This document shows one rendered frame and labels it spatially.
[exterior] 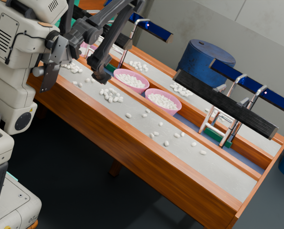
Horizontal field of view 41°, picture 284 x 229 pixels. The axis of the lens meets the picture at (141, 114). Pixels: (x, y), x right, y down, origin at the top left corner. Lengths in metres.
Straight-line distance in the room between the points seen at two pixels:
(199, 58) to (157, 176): 2.07
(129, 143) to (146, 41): 3.04
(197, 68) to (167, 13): 1.14
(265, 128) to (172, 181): 0.55
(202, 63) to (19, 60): 2.46
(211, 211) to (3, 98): 1.12
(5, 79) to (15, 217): 0.71
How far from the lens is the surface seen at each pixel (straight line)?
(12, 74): 1.76
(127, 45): 2.28
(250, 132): 2.80
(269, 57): 4.48
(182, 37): 4.73
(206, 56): 3.83
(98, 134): 2.12
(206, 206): 1.93
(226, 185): 2.06
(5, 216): 2.05
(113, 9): 1.78
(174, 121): 2.34
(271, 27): 4.46
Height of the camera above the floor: 1.77
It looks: 27 degrees down
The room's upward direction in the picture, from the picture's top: 24 degrees clockwise
